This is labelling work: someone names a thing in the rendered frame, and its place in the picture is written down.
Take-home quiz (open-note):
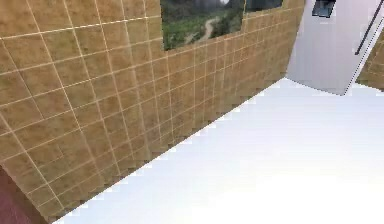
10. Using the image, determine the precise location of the black fridge handle bar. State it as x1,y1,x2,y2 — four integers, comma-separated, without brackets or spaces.
354,0,384,56

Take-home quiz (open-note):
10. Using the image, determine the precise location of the green landscape wall picture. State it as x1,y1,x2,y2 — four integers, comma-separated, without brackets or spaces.
159,0,246,52

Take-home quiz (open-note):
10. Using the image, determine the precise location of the dark teal wall picture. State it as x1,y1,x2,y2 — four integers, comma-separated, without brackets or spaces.
245,0,284,14

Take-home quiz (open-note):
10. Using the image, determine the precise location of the dark red cabinet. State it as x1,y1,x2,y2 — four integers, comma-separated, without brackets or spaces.
0,165,50,224

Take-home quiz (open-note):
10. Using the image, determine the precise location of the pale grey fridge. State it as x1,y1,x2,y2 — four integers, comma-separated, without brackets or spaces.
285,0,384,97

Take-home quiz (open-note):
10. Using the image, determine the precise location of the dark blue fridge panel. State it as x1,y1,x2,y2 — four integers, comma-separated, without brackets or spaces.
311,0,337,19

